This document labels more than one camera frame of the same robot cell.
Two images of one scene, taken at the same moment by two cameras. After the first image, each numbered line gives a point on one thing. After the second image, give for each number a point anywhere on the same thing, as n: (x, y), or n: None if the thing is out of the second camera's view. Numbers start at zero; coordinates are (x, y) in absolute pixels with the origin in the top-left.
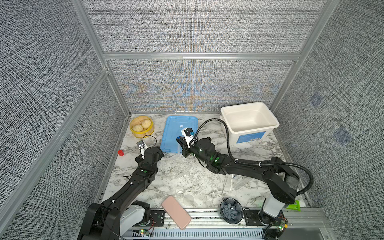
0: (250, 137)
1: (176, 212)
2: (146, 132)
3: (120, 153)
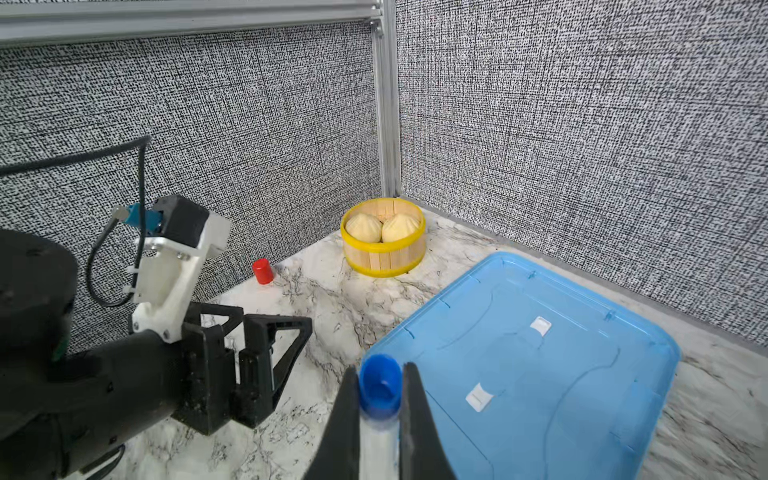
0: None
1: None
2: (385, 259)
3: (263, 270)
